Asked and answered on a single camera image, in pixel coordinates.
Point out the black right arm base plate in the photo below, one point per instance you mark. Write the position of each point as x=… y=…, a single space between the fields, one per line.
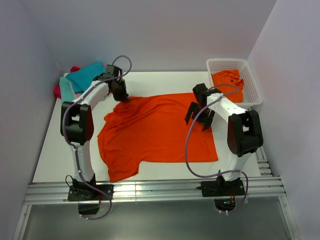
x=228 y=190

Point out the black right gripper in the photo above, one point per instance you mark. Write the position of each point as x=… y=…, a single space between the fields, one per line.
x=207 y=120

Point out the aluminium front rail frame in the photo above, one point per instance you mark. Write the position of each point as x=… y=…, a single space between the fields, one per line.
x=53 y=193

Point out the teal folded t-shirt top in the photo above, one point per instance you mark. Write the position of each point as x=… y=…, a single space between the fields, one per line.
x=82 y=79

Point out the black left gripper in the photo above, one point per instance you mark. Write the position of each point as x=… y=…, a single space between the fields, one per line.
x=124 y=96

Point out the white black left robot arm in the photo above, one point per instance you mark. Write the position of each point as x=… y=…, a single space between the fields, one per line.
x=77 y=125

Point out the orange t-shirt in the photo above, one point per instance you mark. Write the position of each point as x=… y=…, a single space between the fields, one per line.
x=152 y=129
x=227 y=81

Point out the white plastic laundry basket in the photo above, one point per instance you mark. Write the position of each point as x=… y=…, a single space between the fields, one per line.
x=251 y=92

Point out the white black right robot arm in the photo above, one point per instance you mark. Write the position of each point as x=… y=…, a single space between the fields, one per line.
x=243 y=137

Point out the orange t-shirt in basket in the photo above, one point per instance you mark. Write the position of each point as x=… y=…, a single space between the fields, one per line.
x=227 y=81

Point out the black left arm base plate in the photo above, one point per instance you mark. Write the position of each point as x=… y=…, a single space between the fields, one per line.
x=88 y=199

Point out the mint green folded t-shirt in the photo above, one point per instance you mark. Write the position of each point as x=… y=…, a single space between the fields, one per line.
x=66 y=90

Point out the red folded t-shirt bottom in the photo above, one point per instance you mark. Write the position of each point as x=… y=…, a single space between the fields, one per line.
x=57 y=89

